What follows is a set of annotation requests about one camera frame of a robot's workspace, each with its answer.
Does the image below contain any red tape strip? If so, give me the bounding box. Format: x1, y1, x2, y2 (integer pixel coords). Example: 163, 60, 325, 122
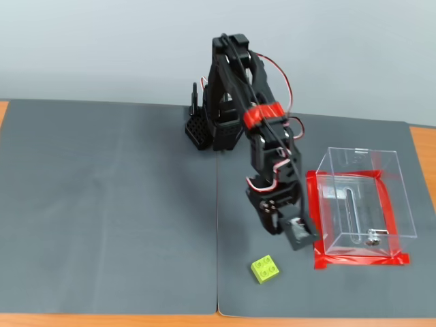
305, 169, 384, 180
313, 250, 411, 270
305, 171, 328, 253
374, 176, 401, 256

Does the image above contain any grey rubber mat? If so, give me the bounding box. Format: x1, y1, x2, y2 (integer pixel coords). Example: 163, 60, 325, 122
216, 105, 436, 322
0, 99, 219, 315

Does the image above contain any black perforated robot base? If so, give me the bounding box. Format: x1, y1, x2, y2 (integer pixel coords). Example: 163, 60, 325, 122
183, 102, 245, 153

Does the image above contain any black camera cable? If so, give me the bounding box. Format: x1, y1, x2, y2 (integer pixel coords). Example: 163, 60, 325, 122
220, 33, 313, 232

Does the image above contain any green lego block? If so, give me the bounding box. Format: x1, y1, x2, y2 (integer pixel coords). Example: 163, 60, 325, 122
251, 254, 281, 284

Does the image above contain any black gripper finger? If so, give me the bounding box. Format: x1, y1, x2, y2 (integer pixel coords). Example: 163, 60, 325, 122
253, 203, 284, 236

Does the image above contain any transparent plastic box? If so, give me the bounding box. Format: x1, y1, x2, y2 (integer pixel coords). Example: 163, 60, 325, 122
315, 146, 418, 257

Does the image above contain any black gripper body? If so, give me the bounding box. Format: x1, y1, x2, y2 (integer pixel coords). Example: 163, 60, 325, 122
245, 174, 305, 219

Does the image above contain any black gripper camera mount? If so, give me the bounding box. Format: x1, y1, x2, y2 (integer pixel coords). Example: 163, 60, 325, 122
278, 213, 321, 252

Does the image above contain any black table clamp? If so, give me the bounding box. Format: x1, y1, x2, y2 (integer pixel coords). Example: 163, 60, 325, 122
189, 81, 202, 116

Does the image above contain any red white servo wire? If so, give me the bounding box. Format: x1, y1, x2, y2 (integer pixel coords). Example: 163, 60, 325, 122
245, 159, 292, 194
253, 50, 306, 140

